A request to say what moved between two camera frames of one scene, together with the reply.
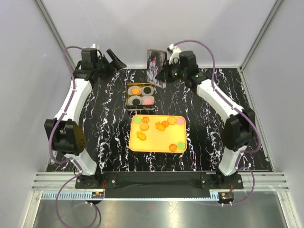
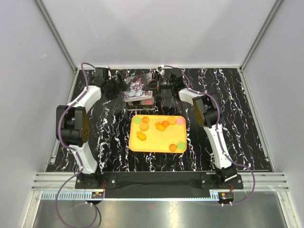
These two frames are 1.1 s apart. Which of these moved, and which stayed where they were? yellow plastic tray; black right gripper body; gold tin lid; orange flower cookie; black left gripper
Moved: gold tin lid; black right gripper body; black left gripper
Stayed: orange flower cookie; yellow plastic tray
